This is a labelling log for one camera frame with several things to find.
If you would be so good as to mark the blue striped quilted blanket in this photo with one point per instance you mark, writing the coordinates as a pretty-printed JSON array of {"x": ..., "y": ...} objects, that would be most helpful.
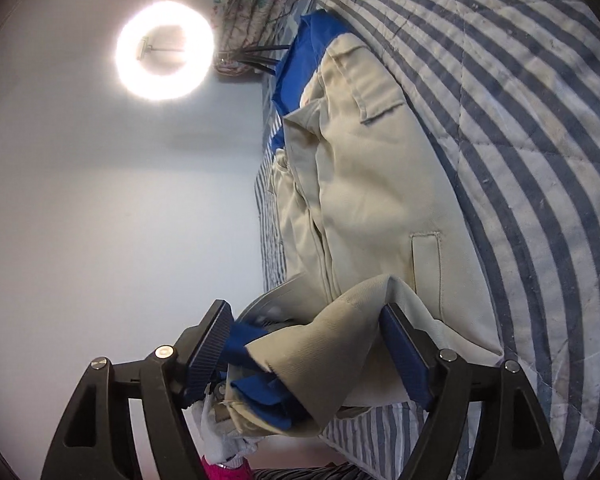
[{"x": 530, "y": 160}]

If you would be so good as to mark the floral patterned cloth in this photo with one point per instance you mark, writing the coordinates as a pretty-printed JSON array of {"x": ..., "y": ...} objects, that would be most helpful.
[{"x": 245, "y": 0}]

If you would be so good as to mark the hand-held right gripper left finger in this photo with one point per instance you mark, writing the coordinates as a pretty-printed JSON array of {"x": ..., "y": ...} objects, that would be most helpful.
[{"x": 207, "y": 350}]

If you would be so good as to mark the person's left hand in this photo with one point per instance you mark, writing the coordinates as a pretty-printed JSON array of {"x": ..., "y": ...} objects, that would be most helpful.
[{"x": 215, "y": 435}]

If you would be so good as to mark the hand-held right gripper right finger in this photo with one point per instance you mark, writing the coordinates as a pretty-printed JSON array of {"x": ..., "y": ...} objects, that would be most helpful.
[{"x": 405, "y": 355}]

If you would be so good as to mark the person's left forearm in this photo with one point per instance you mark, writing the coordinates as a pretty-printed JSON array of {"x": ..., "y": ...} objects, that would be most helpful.
[{"x": 225, "y": 472}]

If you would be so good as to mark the beige and blue jacket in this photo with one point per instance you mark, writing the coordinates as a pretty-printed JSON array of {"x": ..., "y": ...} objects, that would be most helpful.
[{"x": 380, "y": 185}]

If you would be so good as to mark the black tripod stand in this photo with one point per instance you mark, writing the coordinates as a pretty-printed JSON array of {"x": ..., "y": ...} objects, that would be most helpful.
[{"x": 267, "y": 66}]

